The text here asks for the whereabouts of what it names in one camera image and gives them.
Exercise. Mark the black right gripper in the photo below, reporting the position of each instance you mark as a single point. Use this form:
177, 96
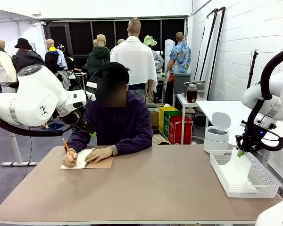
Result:
252, 142

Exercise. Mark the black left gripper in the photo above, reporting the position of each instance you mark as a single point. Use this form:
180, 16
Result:
86, 127

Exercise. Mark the white paper sheet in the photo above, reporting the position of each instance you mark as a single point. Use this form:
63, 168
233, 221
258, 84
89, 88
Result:
235, 171

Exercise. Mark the spiral notebook brown cover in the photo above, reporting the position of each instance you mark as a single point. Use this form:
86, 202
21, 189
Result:
81, 157

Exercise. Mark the yellow pencil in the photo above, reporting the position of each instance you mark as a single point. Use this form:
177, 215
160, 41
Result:
66, 144

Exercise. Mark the person's right forearm navy sleeve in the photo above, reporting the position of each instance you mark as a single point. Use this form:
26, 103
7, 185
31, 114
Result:
73, 142

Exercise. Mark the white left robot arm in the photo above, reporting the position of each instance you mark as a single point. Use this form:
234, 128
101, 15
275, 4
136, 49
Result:
33, 99

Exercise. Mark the person's left forearm navy sleeve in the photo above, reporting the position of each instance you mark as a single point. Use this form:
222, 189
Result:
132, 143

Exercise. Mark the person's left hand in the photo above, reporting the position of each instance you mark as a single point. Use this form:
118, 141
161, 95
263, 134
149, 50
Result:
99, 154

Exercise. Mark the person's right hand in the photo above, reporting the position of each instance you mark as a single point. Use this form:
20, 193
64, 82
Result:
69, 161

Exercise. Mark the small white lidded trash can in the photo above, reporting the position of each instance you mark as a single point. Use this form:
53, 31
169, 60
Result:
215, 141

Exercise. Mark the person in dark jacket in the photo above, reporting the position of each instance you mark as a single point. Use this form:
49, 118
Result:
118, 122

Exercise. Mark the blue round floor base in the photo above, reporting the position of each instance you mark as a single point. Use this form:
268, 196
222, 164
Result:
55, 126

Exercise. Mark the large white side table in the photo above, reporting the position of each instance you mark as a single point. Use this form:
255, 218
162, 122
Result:
226, 108

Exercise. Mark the white perforated plastic basket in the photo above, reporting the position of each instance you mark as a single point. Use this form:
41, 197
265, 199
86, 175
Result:
250, 191

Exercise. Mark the white cap-mounted device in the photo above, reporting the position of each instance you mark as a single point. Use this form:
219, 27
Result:
91, 84

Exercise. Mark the white background work table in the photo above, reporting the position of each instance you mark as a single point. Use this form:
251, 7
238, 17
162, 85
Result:
79, 75

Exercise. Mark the grey hanging garment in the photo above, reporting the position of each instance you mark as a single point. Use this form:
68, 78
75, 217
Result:
64, 80

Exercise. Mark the brown cardboard box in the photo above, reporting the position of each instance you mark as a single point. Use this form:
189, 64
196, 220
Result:
155, 120

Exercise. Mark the black cap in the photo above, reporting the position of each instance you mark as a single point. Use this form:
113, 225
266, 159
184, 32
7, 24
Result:
113, 69

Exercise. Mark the yellow green shopping bag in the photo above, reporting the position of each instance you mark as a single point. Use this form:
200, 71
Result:
163, 117

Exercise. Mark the glass jar dark liquid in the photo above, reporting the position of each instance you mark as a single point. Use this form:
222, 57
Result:
192, 94

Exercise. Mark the background person in black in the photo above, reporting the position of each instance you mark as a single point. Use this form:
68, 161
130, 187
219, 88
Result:
72, 63

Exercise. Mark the small white side table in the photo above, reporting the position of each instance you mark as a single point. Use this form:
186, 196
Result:
182, 99

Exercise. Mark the mannequin in dark green hoodie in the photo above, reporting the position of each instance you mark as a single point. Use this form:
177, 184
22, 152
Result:
96, 58

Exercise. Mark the black tripod stand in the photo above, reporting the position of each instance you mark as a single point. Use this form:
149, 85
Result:
252, 70

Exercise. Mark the grey metal utensil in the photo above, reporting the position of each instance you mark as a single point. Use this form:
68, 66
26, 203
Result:
194, 83

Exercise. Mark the mannequin with white cape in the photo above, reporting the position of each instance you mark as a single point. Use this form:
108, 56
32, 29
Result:
134, 61

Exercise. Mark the grey storage bin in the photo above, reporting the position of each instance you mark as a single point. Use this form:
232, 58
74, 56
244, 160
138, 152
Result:
181, 82

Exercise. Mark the mannequin with yellow scarf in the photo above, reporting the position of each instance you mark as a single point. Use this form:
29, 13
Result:
52, 56

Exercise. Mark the bare beige mannequin head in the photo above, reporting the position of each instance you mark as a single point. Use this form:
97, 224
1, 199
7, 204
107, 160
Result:
95, 42
120, 41

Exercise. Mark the mannequin with black bucket hat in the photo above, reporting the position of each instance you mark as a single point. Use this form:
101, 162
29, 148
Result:
26, 58

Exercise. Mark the black-framed white panel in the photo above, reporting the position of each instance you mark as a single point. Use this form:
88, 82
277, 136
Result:
218, 47
206, 47

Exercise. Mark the mannequin with lime green hat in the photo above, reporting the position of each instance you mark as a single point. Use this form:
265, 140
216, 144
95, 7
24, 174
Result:
149, 40

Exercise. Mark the mannequin in cream coat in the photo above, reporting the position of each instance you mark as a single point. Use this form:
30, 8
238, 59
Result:
2, 66

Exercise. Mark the white desk leg frame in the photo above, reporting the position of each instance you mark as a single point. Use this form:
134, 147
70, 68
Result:
16, 150

